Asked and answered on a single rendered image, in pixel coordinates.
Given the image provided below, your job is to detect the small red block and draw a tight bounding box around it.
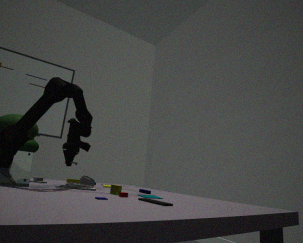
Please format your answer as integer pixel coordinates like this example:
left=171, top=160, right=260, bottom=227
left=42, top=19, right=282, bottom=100
left=119, top=192, right=128, bottom=198

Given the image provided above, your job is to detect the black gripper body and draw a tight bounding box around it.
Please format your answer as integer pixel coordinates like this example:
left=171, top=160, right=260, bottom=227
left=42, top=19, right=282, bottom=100
left=62, top=132, right=81, bottom=152

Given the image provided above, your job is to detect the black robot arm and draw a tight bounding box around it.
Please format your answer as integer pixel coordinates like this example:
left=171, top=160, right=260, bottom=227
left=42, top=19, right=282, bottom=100
left=0, top=77, right=93, bottom=168

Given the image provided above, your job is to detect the yellow rectangular block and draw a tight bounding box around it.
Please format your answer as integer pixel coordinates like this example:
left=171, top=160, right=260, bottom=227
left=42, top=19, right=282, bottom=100
left=110, top=184, right=122, bottom=196

